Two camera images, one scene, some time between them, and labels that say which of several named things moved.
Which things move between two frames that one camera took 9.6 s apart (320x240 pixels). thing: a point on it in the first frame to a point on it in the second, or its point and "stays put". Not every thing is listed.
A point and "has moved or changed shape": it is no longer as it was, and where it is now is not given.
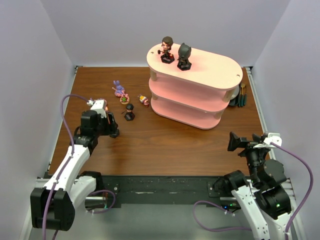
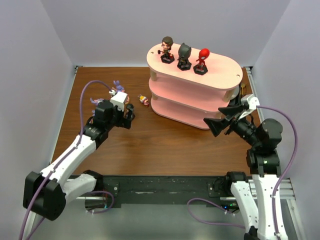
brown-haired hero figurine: (167, 57) stays put
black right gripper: (246, 145) to (230, 120)
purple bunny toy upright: (119, 89) stays put
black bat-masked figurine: (184, 51) stays put
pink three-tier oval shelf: (195, 97) stays put
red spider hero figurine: (109, 118) has moved or changed shape
